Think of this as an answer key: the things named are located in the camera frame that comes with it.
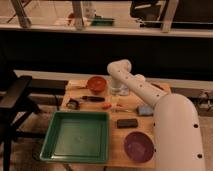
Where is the orange pepper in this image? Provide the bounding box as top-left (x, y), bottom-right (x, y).
top-left (102, 103), bottom-right (112, 110)

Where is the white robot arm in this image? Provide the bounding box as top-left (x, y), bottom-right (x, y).
top-left (107, 59), bottom-right (206, 171)

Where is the green plastic tray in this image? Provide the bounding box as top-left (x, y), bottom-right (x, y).
top-left (40, 111), bottom-right (109, 164)

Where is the red bowl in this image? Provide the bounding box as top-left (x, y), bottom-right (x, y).
top-left (87, 76), bottom-right (107, 94)

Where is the light blue crumpled cloth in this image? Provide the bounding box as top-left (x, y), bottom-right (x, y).
top-left (111, 85), bottom-right (129, 96)

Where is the metal utensil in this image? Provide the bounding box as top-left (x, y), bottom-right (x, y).
top-left (111, 107), bottom-right (133, 113)

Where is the small dark round object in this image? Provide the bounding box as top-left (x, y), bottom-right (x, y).
top-left (66, 99), bottom-right (80, 110)

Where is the black rectangular block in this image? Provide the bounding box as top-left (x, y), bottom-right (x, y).
top-left (117, 119), bottom-right (138, 128)

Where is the blue sponge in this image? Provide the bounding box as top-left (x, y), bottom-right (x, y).
top-left (137, 106), bottom-right (153, 116)

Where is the purple bowl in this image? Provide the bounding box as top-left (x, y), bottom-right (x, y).
top-left (124, 131), bottom-right (154, 163)

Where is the black handled tool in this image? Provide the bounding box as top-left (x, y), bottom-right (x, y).
top-left (82, 96), bottom-right (105, 102)

